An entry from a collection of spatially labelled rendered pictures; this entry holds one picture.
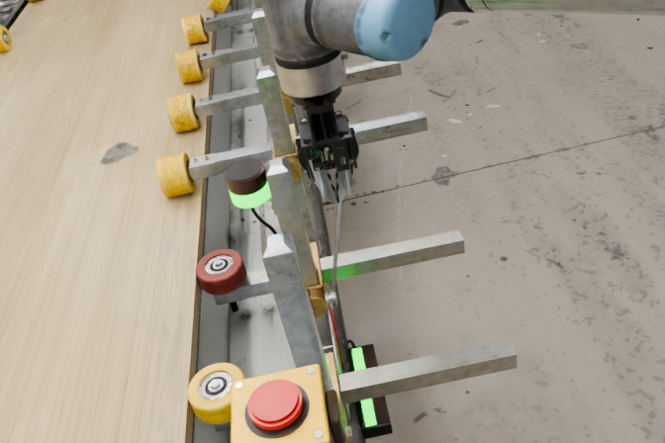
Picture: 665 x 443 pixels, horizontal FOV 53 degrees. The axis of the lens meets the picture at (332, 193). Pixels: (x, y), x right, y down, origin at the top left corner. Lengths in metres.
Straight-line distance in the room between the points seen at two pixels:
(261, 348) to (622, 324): 1.21
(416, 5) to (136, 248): 0.71
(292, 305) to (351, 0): 0.35
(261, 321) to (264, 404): 0.93
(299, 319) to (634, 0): 0.49
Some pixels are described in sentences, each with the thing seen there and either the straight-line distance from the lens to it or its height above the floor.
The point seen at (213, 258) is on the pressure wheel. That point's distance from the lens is 1.16.
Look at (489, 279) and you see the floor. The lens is 2.31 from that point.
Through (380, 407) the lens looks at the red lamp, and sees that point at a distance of 1.14.
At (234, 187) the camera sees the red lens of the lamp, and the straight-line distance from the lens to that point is 0.96.
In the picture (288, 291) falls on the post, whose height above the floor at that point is 1.10.
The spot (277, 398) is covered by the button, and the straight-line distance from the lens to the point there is 0.50.
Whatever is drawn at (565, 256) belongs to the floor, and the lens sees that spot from 2.40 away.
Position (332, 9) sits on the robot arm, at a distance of 0.78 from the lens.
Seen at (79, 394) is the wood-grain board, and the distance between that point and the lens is 1.05.
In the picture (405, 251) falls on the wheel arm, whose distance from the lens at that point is 1.14.
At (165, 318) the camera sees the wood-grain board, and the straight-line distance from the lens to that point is 1.09.
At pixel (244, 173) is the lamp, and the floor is 1.11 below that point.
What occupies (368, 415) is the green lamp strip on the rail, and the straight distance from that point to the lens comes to 1.13.
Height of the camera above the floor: 1.62
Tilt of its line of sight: 36 degrees down
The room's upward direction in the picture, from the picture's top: 12 degrees counter-clockwise
